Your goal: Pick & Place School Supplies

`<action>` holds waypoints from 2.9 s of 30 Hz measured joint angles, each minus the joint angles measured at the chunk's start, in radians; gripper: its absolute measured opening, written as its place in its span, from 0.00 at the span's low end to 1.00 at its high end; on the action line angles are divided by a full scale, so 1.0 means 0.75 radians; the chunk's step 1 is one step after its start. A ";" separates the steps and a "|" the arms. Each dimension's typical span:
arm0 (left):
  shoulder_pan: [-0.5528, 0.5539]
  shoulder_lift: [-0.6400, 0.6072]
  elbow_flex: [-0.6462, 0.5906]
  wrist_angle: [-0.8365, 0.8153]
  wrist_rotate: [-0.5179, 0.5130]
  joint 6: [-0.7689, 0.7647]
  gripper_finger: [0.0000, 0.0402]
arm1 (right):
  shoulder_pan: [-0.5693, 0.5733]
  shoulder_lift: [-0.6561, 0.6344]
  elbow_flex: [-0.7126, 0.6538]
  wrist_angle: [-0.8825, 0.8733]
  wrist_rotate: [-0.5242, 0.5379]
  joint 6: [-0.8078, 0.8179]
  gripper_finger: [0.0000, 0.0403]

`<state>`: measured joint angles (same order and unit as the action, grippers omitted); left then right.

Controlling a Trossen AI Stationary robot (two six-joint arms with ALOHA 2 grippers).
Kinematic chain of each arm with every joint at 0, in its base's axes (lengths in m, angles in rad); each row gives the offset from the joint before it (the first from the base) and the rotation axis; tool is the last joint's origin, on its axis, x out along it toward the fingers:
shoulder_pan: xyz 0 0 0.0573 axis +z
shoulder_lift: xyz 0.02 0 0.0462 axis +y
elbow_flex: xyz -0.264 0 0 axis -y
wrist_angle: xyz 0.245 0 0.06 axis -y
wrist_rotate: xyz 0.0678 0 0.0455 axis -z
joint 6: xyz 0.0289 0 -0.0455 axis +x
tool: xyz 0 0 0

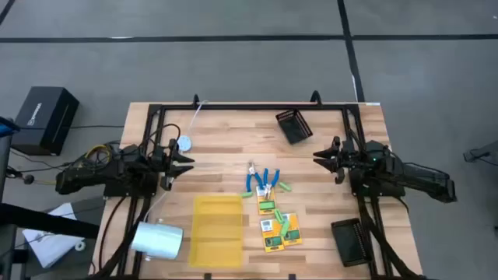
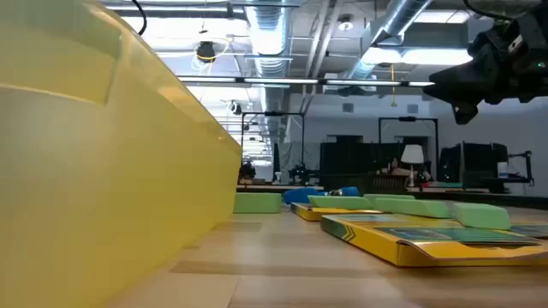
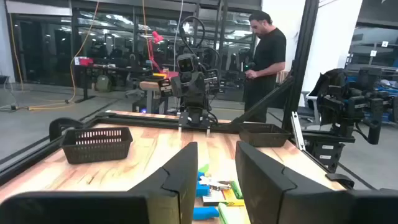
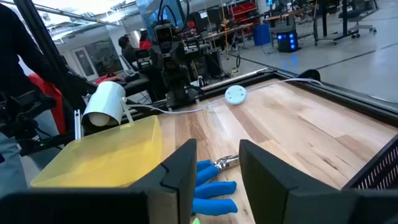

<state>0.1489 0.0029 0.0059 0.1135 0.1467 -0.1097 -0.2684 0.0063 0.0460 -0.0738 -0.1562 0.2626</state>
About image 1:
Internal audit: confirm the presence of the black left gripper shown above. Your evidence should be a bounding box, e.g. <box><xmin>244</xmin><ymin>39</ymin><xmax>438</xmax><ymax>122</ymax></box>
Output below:
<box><xmin>150</xmin><ymin>146</ymin><xmax>195</xmax><ymax>191</ymax></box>

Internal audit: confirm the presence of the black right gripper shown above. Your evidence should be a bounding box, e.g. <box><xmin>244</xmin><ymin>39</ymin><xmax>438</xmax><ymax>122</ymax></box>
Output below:
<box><xmin>313</xmin><ymin>139</ymin><xmax>363</xmax><ymax>185</ymax></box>

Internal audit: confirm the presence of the yellow crayon box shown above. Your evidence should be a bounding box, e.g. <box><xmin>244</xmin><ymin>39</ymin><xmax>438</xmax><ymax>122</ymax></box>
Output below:
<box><xmin>280</xmin><ymin>212</ymin><xmax>303</xmax><ymax>247</ymax></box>
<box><xmin>259</xmin><ymin>218</ymin><xmax>285</xmax><ymax>254</ymax></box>
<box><xmin>255</xmin><ymin>185</ymin><xmax>278</xmax><ymax>216</ymax></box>

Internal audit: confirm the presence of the yellow translucent plastic bin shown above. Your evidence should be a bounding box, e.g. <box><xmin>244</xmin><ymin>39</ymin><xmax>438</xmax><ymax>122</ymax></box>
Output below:
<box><xmin>188</xmin><ymin>194</ymin><xmax>245</xmax><ymax>269</ymax></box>

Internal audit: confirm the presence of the white round puck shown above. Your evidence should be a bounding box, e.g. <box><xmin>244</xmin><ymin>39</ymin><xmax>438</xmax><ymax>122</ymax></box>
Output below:
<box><xmin>176</xmin><ymin>135</ymin><xmax>193</xmax><ymax>152</ymax></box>

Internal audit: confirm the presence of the black slotted plastic basket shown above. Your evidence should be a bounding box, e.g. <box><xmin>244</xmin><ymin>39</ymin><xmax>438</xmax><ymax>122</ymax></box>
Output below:
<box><xmin>330</xmin><ymin>217</ymin><xmax>371</xmax><ymax>268</ymax></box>
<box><xmin>275</xmin><ymin>108</ymin><xmax>314</xmax><ymax>145</ymax></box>

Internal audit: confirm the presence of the white cylindrical cup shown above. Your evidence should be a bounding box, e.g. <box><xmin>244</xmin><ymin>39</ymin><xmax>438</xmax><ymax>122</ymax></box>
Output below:
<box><xmin>130</xmin><ymin>218</ymin><xmax>184</xmax><ymax>262</ymax></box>

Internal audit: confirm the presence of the black cardboard box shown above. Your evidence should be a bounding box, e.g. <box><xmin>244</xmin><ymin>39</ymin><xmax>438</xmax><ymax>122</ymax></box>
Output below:
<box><xmin>10</xmin><ymin>86</ymin><xmax>80</xmax><ymax>157</ymax></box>

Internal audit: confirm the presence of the black rig beam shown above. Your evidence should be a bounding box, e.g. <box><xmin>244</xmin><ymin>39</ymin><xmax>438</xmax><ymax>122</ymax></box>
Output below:
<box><xmin>0</xmin><ymin>201</ymin><xmax>100</xmax><ymax>240</ymax></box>

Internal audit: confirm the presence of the white paper sheet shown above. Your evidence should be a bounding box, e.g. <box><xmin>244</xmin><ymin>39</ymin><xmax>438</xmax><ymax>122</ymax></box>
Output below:
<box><xmin>21</xmin><ymin>201</ymin><xmax>89</xmax><ymax>269</ymax></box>

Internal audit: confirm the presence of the computer monitor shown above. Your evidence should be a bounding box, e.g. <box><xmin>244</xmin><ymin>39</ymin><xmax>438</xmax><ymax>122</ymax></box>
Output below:
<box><xmin>0</xmin><ymin>115</ymin><xmax>21</xmax><ymax>138</ymax></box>

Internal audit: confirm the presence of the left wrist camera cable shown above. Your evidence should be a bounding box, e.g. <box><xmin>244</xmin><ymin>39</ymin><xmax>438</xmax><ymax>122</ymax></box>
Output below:
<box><xmin>153</xmin><ymin>123</ymin><xmax>182</xmax><ymax>151</ymax></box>

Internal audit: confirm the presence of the white cable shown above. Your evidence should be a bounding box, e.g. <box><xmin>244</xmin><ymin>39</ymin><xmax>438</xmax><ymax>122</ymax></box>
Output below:
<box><xmin>142</xmin><ymin>100</ymin><xmax>209</xmax><ymax>223</ymax></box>

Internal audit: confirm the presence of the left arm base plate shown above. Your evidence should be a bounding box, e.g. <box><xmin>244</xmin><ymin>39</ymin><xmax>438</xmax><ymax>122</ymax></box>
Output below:
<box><xmin>103</xmin><ymin>177</ymin><xmax>159</xmax><ymax>198</ymax></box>

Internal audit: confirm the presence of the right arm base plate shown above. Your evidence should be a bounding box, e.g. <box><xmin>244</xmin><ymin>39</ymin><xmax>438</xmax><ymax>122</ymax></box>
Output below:
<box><xmin>349</xmin><ymin>170</ymin><xmax>406</xmax><ymax>198</ymax></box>

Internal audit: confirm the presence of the yellow cable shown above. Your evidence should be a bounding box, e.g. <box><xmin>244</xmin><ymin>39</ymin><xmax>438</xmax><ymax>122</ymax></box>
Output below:
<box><xmin>83</xmin><ymin>143</ymin><xmax>114</xmax><ymax>164</ymax></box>

